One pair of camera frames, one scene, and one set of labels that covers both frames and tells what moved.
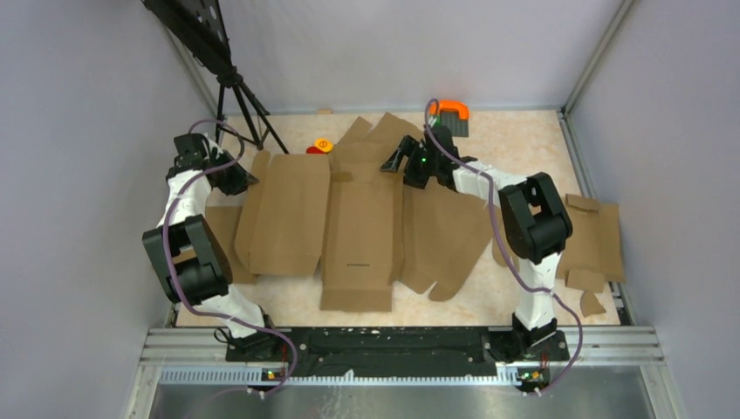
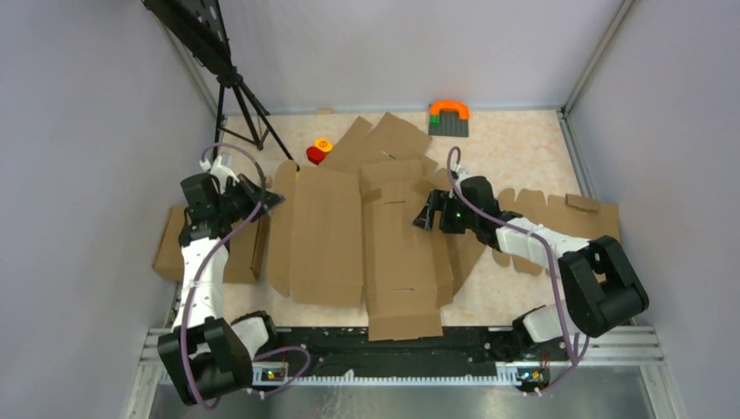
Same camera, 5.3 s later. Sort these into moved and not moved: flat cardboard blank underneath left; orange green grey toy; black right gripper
Moved: black right gripper
Not moved: orange green grey toy; flat cardboard blank underneath left
